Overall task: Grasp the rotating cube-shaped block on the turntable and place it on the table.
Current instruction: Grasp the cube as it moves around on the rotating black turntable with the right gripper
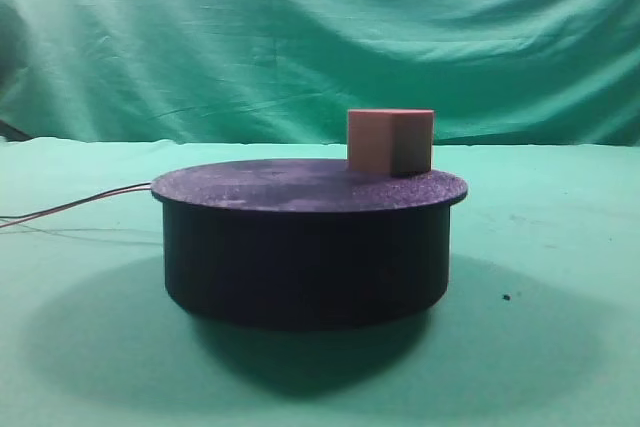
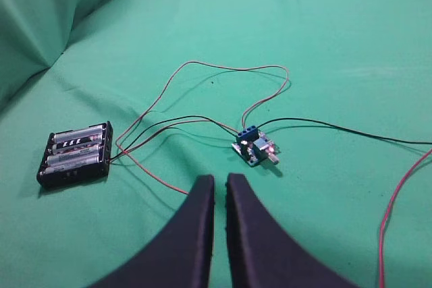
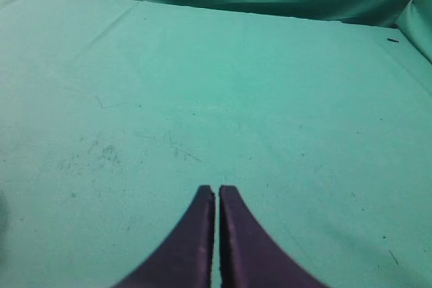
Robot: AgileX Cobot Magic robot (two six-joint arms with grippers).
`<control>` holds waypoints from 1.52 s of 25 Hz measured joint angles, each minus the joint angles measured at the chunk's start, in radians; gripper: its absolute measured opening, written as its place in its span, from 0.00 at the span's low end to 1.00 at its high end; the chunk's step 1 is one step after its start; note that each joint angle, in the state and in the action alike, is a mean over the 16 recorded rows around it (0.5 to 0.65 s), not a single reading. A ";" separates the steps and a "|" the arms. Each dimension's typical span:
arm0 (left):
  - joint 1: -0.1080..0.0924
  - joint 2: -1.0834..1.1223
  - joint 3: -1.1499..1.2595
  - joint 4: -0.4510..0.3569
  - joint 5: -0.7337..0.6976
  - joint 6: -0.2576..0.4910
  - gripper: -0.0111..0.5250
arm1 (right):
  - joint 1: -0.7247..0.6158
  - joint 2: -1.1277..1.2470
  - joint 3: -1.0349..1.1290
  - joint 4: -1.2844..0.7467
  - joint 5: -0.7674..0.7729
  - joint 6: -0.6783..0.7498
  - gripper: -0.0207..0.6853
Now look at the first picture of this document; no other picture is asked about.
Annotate dark round turntable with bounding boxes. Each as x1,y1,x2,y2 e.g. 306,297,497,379
150,158,468,331

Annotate pink cube-shaped block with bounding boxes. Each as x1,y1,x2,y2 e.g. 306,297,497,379
347,109,435,177

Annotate green cloth backdrop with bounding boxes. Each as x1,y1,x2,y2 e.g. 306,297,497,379
1,0,639,146

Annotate black wire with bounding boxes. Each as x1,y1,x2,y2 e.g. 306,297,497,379
0,186,153,230

